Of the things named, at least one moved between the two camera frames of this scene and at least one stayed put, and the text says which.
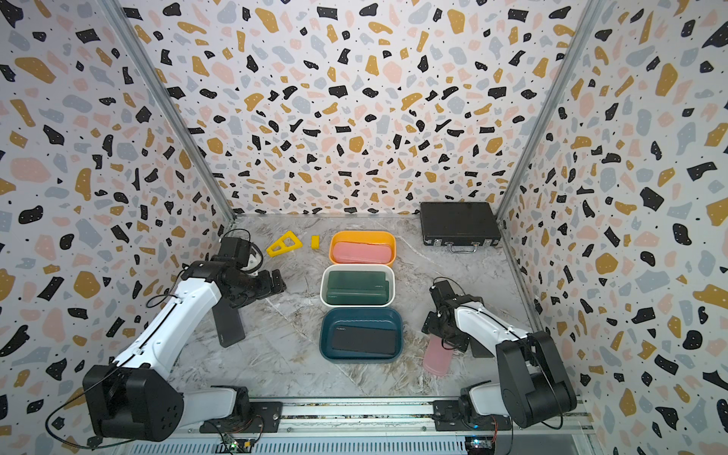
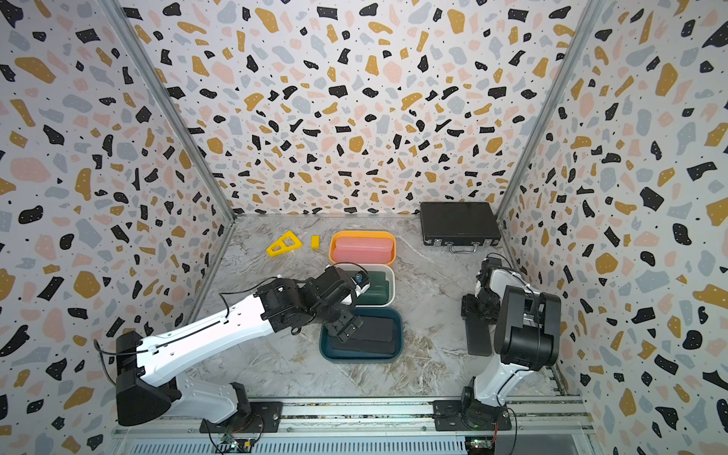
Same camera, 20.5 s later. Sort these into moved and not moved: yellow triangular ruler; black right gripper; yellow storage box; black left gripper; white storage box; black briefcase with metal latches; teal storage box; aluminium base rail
Moved: black right gripper; black left gripper
Not moved: teal storage box; yellow storage box; black briefcase with metal latches; white storage box; yellow triangular ruler; aluminium base rail
